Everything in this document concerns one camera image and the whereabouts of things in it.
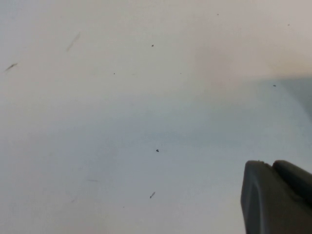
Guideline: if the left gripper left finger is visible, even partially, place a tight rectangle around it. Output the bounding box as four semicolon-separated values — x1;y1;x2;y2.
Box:
240;159;312;234

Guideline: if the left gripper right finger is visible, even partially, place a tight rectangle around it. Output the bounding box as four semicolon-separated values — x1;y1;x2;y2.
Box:
271;159;312;204

